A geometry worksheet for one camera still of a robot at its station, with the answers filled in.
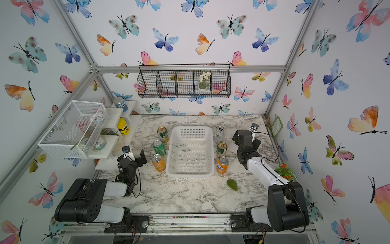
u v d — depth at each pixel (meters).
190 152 1.01
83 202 0.45
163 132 0.98
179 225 0.74
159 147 0.91
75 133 0.77
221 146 0.91
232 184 0.87
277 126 1.10
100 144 0.81
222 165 0.84
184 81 0.98
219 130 0.94
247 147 0.66
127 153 0.77
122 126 1.01
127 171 0.70
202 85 0.95
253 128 0.73
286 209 0.41
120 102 0.97
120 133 1.02
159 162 0.84
